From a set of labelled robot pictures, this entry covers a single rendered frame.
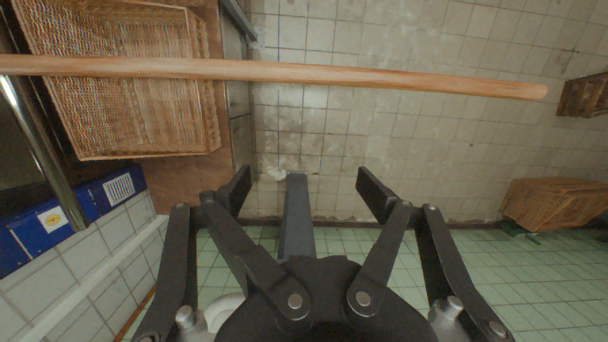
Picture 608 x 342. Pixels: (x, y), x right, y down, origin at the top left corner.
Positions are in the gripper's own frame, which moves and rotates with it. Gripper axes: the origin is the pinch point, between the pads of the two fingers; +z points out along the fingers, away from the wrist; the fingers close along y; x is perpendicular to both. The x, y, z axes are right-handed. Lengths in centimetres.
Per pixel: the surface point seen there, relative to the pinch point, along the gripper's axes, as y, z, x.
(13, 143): -90, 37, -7
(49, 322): -91, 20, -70
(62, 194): -54, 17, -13
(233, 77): -11.3, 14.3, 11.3
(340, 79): 6.0, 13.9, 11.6
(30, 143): -55, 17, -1
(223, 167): -41, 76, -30
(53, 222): -88, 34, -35
